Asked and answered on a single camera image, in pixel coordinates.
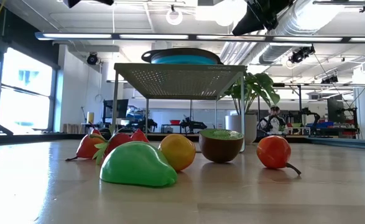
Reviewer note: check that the potted green plant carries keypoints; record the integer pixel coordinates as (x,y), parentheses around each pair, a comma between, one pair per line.
(256,90)

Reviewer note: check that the yellow cylinder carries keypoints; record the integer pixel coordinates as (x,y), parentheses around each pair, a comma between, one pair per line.
(90,117)

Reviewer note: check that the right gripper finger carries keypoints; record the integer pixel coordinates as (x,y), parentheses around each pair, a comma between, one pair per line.
(249,25)

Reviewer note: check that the person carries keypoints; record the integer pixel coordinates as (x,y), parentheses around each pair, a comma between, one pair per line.
(274,123)

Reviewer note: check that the long overhead light bar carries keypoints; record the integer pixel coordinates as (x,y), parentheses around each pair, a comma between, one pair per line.
(154,36)

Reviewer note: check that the large bright window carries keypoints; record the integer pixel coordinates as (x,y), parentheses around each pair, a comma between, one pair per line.
(26,93)

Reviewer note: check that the dark background monitor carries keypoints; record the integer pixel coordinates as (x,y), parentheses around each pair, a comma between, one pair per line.
(334,110)

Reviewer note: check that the orange toy peach with stem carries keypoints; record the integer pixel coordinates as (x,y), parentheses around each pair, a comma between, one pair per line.
(87,149)

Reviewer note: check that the red background bowl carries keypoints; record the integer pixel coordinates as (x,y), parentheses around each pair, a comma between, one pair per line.
(175,122)

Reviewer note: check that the black ceiling spotlight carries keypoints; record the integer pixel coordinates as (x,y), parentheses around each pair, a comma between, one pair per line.
(92,58)

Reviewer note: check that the orange yellow toy pear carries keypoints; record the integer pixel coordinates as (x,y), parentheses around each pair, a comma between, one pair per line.
(179,152)

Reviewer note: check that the black ceiling camera rig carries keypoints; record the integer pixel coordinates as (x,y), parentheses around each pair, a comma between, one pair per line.
(302,53)

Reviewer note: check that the green toy pear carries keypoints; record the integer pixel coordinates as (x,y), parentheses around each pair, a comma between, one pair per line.
(137,166)

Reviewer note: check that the red orange toy persimmon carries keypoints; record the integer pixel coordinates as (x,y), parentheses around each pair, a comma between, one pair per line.
(273,152)

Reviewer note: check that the toy kiwi half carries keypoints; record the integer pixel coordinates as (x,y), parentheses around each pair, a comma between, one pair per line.
(221,149)

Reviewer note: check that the red toy strawberry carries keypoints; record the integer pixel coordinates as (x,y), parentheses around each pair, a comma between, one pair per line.
(117,143)
(95,132)

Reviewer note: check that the blue background bin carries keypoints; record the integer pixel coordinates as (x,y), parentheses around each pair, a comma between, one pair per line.
(323,124)

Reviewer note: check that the black ceiling track fixture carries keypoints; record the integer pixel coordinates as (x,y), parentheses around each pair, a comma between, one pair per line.
(340,2)

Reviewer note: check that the black background robot arm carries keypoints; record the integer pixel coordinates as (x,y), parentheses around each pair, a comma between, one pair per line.
(308,113)
(145,124)
(192,124)

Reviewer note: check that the black computer monitor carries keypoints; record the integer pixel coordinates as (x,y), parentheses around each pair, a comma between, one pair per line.
(115,109)

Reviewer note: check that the black aluminium table frame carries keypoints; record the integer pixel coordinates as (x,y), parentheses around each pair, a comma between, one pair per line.
(169,137)

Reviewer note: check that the blue collapsible colander bowl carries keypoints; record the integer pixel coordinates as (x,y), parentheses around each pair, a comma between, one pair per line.
(182,59)

